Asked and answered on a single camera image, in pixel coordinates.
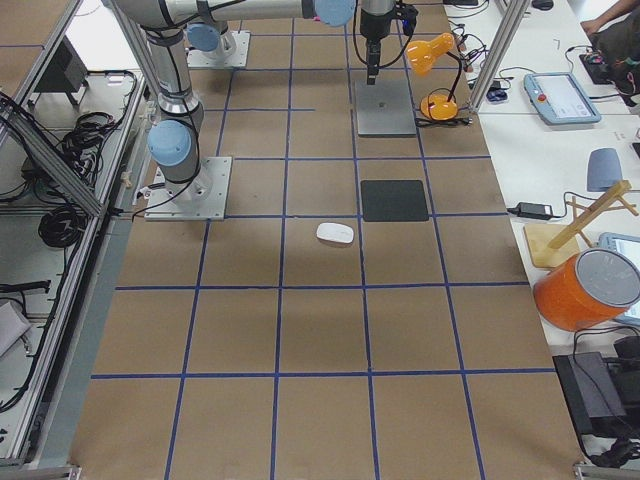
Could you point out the aluminium frame post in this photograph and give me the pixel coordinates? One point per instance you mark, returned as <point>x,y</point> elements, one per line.
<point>504,35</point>

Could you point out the wooden stand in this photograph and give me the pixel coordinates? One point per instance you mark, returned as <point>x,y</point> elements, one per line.
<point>551,245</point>

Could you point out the black power adapter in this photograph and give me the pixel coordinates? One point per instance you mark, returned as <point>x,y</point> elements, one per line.
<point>530,210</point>

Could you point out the grey closed laptop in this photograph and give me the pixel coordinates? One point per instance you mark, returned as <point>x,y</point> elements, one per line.
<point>384,109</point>

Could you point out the orange cylindrical container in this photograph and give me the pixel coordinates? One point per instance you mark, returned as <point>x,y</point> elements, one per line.
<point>572,296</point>

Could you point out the white computer mouse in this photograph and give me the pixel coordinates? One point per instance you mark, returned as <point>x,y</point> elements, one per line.
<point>335,233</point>

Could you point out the black box device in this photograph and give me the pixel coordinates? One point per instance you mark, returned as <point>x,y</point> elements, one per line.
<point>593,402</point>

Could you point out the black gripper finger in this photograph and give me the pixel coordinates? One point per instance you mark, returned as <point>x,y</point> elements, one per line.
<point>373,56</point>

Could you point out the black mousepad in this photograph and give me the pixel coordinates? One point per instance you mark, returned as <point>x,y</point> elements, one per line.
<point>393,201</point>

